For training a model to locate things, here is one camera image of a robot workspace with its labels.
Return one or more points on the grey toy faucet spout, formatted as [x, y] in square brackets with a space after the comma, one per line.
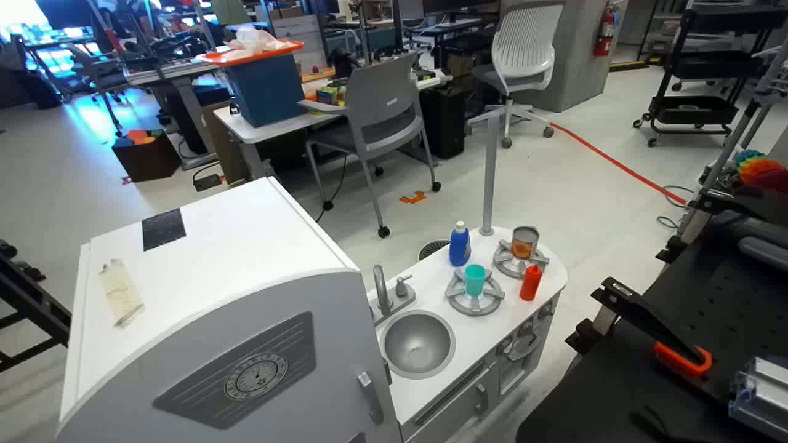
[381, 285]

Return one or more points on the grey toy faucet knob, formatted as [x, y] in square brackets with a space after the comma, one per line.
[401, 289]

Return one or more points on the orange floor tape piece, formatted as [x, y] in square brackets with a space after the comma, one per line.
[412, 198]

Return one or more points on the blue toy bottle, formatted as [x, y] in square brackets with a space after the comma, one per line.
[459, 246]

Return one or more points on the teal toy cup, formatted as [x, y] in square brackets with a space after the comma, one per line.
[476, 278]

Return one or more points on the grey toy stove burner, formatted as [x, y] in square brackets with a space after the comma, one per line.
[459, 301]
[506, 264]

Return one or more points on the grey upright pole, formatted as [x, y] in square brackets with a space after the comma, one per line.
[488, 179]

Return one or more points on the black waste bin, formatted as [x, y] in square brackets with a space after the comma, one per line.
[447, 123]

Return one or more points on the grey office chair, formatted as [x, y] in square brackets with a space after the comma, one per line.
[381, 100]

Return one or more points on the grey toy sink bowl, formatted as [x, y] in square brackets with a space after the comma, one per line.
[417, 344]

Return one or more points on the orange silver toy can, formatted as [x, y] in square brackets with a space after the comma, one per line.
[524, 243]

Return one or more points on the white toy kitchen counter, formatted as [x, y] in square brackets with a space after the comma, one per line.
[482, 334]

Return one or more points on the red toy bottle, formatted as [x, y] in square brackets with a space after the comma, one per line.
[529, 284]

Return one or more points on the white desk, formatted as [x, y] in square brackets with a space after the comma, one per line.
[261, 125]

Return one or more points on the white toy fridge cabinet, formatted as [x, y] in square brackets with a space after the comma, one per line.
[222, 272]

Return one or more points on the blue storage bin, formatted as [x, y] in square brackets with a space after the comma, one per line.
[267, 89]

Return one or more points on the black power brick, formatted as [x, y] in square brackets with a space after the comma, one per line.
[208, 177]

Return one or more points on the white office chair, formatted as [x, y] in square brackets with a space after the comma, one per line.
[524, 49]

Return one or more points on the orange bin lid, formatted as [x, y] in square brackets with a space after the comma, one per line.
[246, 55]

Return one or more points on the white plastic bag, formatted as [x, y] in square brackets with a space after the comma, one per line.
[257, 39]

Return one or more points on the black box with orange item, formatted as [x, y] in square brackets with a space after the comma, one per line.
[147, 158]

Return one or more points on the grey background desk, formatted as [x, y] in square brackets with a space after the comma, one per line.
[163, 75]

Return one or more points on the beige paper label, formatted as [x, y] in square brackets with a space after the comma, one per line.
[122, 290]

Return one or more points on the red fire extinguisher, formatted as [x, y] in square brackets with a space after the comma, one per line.
[607, 29]

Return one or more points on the black wheeled cart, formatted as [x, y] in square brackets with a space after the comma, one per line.
[698, 65]

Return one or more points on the rainbow coloured duster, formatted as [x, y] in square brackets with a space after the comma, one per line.
[763, 172]

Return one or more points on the black metal rack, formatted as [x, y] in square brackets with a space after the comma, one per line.
[27, 299]

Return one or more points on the clear plastic box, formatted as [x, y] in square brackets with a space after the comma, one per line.
[758, 397]

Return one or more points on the aluminium frame stand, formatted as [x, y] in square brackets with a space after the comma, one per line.
[721, 160]

